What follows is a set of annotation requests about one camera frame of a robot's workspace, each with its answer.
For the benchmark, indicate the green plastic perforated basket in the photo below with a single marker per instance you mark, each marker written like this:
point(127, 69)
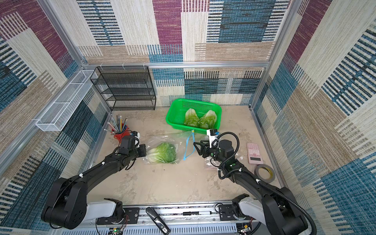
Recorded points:
point(199, 116)

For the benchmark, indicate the clear blue-zip bag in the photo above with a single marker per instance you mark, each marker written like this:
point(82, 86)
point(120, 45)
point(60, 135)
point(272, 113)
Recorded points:
point(183, 142)

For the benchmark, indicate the black handheld device on rail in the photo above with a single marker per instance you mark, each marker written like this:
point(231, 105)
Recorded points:
point(154, 216)

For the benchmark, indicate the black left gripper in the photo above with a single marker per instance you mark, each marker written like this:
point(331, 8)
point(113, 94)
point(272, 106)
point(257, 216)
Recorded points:
point(143, 148)

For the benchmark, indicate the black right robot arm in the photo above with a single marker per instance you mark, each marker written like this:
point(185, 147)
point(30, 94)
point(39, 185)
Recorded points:
point(279, 212)

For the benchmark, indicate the black wire mesh shelf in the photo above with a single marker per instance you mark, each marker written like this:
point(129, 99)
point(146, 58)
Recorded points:
point(125, 87)

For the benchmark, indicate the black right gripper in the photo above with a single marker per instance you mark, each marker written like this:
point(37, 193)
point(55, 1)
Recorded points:
point(204, 149)

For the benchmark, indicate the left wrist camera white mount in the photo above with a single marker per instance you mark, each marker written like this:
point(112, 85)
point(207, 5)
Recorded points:
point(135, 136)

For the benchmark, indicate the white wire mesh tray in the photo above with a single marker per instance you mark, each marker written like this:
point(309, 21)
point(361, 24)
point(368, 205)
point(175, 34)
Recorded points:
point(61, 110)

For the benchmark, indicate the pink calculator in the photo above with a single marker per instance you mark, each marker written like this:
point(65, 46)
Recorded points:
point(254, 156)

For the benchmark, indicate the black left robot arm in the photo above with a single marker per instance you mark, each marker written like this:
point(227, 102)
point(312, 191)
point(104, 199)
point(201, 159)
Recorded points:
point(66, 204)

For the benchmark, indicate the polka dot zip-top bag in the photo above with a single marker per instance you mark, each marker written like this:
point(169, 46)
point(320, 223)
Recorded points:
point(210, 164)

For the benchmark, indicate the black tape roll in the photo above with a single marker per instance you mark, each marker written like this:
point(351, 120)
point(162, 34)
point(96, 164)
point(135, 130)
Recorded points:
point(265, 173)

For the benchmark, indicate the red metal pencil bucket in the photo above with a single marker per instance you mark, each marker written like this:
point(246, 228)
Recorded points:
point(118, 136)

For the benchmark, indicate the chinese cabbage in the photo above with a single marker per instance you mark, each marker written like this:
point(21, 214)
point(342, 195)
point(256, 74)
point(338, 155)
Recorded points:
point(208, 120)

